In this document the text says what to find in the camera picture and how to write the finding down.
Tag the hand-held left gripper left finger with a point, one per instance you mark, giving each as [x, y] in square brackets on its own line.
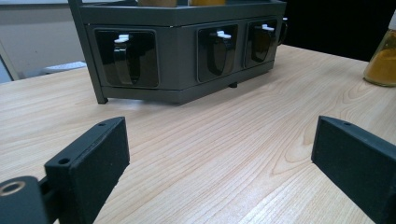
[90, 165]

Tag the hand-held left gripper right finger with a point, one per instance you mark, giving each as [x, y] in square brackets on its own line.
[358, 161]

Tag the white-capped spice jar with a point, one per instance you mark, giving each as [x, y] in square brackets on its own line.
[382, 62]

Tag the dark grey corner rack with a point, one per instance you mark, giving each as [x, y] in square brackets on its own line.
[180, 59]

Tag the white flat object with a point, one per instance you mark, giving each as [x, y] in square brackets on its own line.
[63, 67]

